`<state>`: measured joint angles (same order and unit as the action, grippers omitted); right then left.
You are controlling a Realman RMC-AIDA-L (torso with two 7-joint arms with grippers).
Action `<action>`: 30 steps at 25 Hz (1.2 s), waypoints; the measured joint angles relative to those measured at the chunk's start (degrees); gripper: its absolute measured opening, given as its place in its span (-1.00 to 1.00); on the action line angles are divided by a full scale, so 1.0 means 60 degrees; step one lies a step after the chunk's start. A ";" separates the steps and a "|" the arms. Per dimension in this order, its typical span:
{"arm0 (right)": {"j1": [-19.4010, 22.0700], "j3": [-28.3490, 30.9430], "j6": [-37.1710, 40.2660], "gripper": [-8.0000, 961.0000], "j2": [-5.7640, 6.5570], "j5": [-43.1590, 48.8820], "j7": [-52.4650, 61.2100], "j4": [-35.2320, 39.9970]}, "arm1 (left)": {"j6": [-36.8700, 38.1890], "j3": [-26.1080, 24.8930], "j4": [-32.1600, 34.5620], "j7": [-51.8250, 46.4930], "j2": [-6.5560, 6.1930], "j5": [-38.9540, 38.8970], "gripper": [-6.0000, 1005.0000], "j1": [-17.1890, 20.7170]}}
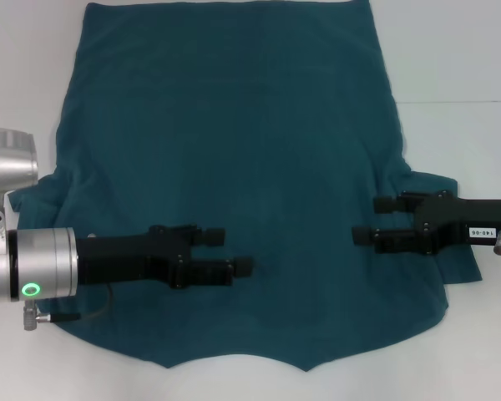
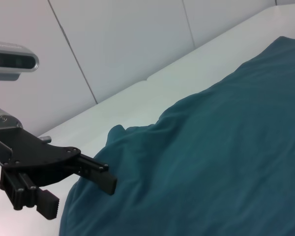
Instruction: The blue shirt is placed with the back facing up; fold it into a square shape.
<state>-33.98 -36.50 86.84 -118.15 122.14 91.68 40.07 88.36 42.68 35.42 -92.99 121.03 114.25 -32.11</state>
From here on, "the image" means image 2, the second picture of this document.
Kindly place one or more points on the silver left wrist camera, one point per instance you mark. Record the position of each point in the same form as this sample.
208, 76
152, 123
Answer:
12, 59

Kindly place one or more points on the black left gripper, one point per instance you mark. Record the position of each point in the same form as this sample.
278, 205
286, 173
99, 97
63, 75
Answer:
39, 162

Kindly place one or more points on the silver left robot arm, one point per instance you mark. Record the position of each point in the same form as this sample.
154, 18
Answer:
0, 118

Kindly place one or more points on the teal blue shirt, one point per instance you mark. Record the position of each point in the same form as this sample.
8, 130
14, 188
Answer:
199, 147

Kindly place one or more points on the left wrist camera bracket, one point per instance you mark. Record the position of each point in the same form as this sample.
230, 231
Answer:
2, 76

